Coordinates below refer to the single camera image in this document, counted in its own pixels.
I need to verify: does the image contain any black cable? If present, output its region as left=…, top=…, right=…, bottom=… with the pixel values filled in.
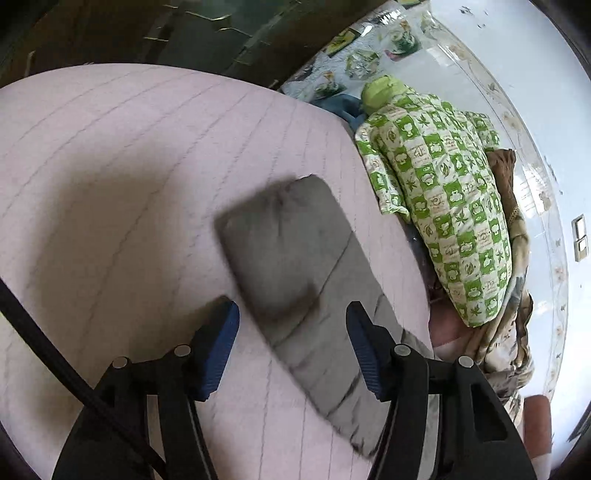
left=0, top=278, right=168, bottom=480

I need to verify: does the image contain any blue cloth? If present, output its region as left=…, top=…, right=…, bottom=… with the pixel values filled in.
left=318, top=95, right=368, bottom=136

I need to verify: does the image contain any green checkered quilt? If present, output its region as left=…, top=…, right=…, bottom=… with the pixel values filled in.
left=355, top=90, right=513, bottom=328

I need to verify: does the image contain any grey quilted jacket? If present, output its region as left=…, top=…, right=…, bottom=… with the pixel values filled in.
left=213, top=174, right=444, bottom=459

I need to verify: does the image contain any beige floral fleece blanket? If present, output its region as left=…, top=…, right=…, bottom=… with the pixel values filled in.
left=462, top=148, right=536, bottom=402

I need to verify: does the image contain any dark wooden glass door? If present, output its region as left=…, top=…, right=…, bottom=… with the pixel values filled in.
left=0, top=0, right=384, bottom=89

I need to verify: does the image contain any plain green cloth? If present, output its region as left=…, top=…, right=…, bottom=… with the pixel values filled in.
left=361, top=75, right=408, bottom=113

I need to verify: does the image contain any pink striped bed sheet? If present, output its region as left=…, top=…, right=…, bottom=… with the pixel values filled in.
left=0, top=63, right=435, bottom=480

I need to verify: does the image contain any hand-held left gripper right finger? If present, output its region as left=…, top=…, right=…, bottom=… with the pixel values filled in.
left=345, top=301, right=539, bottom=480

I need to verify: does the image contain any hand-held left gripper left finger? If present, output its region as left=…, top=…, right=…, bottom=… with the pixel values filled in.
left=52, top=295, right=241, bottom=480

